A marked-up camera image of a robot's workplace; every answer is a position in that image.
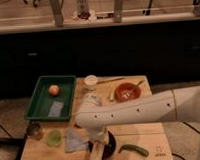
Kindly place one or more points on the grey sponge in tray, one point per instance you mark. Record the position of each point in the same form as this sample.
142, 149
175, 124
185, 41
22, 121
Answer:
56, 109

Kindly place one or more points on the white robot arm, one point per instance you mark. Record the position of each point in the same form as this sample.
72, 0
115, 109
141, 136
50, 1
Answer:
181, 104

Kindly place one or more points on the dark purple bowl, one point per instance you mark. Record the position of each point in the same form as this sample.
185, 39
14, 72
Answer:
111, 146

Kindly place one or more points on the spoon in red bowl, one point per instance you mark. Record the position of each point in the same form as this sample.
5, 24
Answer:
135, 88

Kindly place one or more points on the red bowl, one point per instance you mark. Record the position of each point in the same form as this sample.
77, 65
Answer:
121, 95

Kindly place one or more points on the green cucumber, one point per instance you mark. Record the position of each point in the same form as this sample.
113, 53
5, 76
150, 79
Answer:
138, 149

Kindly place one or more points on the yellow banana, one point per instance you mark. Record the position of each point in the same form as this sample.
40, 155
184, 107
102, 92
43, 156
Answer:
111, 94

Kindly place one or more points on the green plastic tray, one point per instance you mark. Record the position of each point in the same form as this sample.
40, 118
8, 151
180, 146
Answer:
41, 101

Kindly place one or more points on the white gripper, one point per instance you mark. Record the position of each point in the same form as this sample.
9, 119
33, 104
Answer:
102, 136

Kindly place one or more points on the white measuring cup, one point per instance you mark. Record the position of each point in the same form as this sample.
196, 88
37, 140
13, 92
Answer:
92, 80

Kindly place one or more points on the metal can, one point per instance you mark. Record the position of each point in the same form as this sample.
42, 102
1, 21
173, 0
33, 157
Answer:
35, 131

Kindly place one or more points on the peach fruit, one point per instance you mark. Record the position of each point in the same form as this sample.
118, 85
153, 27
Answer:
54, 90

